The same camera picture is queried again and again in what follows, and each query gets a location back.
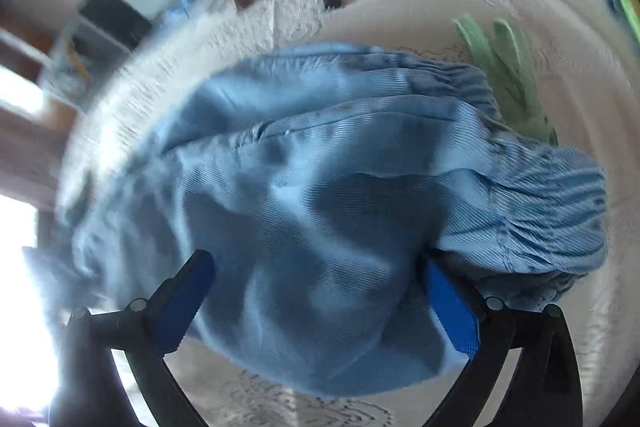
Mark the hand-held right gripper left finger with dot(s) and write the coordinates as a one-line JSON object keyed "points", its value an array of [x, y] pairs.
{"points": [[184, 303]]}

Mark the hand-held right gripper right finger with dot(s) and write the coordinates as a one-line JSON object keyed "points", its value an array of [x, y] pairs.
{"points": [[452, 313]]}

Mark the light blue pants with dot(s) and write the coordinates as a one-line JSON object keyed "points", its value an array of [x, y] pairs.
{"points": [[320, 207]]}

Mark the green cloth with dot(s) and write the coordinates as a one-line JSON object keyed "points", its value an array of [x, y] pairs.
{"points": [[510, 72]]}

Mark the blue packet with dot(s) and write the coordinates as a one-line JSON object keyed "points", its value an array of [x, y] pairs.
{"points": [[176, 9]]}

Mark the black framed picture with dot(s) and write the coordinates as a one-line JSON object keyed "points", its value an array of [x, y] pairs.
{"points": [[116, 14]]}

